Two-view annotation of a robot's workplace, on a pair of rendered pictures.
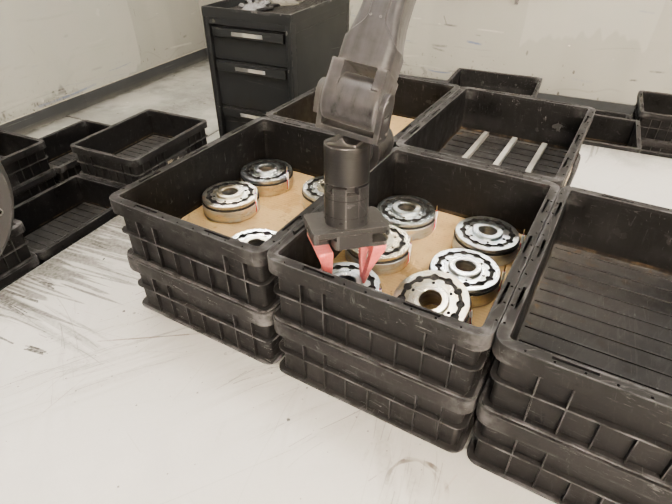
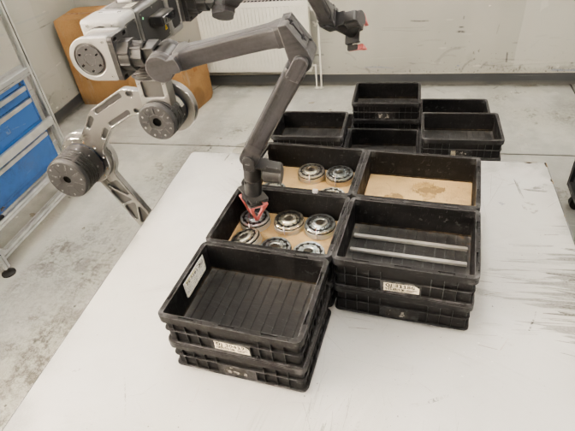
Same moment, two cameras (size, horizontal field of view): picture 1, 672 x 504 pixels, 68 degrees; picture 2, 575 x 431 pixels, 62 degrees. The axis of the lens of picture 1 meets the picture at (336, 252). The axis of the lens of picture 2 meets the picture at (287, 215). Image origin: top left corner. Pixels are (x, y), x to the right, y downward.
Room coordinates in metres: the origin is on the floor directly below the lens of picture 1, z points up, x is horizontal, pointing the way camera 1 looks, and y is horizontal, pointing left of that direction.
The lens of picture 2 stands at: (0.47, -1.32, 1.88)
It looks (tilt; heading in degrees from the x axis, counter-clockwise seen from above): 39 degrees down; 82
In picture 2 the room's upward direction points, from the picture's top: 7 degrees counter-clockwise
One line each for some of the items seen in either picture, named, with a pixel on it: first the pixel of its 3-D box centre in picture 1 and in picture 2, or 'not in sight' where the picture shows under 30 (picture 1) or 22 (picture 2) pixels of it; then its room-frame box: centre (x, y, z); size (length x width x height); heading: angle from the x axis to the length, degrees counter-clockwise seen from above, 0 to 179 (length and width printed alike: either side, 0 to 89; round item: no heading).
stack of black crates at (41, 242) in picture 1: (76, 252); (382, 167); (1.38, 0.88, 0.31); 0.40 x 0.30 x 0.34; 155
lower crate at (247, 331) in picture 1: (269, 250); not in sight; (0.77, 0.13, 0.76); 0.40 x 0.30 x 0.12; 150
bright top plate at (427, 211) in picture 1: (406, 210); (320, 223); (0.75, -0.12, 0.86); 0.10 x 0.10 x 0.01
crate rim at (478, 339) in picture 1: (427, 222); (280, 220); (0.62, -0.13, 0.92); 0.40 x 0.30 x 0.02; 150
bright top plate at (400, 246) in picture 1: (378, 241); (288, 219); (0.66, -0.07, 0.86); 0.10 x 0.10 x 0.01
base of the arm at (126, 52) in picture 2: not in sight; (133, 54); (0.30, 0.06, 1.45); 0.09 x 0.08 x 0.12; 65
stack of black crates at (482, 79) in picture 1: (485, 127); not in sight; (2.34, -0.73, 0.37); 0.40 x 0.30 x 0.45; 65
